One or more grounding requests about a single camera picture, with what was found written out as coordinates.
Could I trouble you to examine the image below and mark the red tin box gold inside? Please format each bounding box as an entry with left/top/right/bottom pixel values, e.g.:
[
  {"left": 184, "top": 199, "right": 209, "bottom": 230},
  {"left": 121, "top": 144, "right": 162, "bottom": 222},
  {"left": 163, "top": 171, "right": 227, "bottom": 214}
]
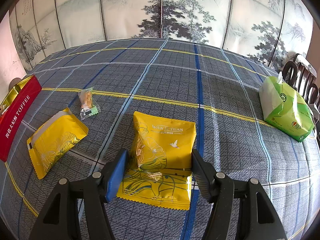
[{"left": 0, "top": 75, "right": 42, "bottom": 162}]

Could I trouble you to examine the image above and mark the dark wooden chair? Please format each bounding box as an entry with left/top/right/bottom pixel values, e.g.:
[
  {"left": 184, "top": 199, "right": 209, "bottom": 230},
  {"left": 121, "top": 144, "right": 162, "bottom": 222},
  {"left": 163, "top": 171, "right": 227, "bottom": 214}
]
[
  {"left": 307, "top": 80, "right": 320, "bottom": 130},
  {"left": 282, "top": 54, "right": 316, "bottom": 98}
]

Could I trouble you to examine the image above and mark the yellow snack packet bird print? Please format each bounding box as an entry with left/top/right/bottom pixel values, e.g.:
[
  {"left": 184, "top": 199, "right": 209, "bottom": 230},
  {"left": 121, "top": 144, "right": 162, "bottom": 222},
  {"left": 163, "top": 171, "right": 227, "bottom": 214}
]
[{"left": 116, "top": 111, "right": 197, "bottom": 210}]

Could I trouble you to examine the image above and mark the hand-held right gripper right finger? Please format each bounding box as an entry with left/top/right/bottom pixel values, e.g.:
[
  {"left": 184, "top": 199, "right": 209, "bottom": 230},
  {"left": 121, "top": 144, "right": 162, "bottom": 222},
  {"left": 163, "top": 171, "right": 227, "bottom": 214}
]
[{"left": 191, "top": 149, "right": 287, "bottom": 240}]

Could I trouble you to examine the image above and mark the painted landscape folding screen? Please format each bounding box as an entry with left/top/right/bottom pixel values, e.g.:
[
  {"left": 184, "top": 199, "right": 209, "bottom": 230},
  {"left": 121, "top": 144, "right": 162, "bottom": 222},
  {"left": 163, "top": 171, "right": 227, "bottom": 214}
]
[{"left": 9, "top": 0, "right": 314, "bottom": 72}]

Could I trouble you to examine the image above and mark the blue plaid tablecloth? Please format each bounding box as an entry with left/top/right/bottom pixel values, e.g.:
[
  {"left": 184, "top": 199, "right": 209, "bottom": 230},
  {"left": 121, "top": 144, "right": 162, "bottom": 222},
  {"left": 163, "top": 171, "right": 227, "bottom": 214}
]
[{"left": 0, "top": 38, "right": 320, "bottom": 240}]

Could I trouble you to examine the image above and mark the yellow packet with grey strip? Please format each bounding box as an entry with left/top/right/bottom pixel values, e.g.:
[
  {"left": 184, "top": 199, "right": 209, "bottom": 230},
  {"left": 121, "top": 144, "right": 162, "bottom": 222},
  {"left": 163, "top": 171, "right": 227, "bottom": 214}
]
[{"left": 26, "top": 107, "right": 89, "bottom": 180}]

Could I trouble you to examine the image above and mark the green tissue pack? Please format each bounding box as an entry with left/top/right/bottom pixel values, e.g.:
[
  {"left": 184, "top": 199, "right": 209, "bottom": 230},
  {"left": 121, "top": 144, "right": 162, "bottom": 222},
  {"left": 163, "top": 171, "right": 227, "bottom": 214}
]
[{"left": 258, "top": 72, "right": 315, "bottom": 143}]

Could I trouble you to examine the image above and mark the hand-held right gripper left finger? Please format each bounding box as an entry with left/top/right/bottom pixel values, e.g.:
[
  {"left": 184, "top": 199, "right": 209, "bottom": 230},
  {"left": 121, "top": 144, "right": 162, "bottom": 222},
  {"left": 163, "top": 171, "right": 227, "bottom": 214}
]
[{"left": 29, "top": 149, "right": 129, "bottom": 240}]

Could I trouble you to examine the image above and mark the grey round object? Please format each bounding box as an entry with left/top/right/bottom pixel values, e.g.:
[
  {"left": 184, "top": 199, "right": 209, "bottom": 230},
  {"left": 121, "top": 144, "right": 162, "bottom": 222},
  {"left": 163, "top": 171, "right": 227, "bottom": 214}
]
[{"left": 9, "top": 78, "right": 24, "bottom": 92}]

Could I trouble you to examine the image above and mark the small clear and green packet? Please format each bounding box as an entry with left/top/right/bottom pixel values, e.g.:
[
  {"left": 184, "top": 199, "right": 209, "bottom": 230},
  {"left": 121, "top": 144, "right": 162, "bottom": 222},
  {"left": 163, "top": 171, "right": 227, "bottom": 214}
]
[{"left": 78, "top": 87, "right": 101, "bottom": 120}]

